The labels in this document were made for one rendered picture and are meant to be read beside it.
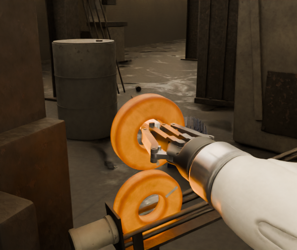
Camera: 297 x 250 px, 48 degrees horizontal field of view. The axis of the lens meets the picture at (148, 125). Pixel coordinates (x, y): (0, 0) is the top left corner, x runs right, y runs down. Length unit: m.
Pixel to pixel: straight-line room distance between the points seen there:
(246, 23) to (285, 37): 0.34
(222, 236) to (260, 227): 1.50
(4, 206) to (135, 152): 0.25
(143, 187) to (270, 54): 2.26
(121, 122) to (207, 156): 0.22
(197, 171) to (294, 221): 0.16
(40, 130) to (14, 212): 0.21
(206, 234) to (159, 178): 1.20
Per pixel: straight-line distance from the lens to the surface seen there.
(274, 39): 2.82
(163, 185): 0.73
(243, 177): 0.42
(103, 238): 0.71
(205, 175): 0.47
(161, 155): 0.55
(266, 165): 0.43
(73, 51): 3.02
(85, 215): 2.06
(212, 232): 1.92
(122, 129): 0.64
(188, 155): 0.51
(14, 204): 0.62
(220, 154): 0.47
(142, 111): 0.65
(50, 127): 0.76
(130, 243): 0.73
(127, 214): 0.72
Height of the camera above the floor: 1.10
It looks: 18 degrees down
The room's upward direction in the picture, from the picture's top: straight up
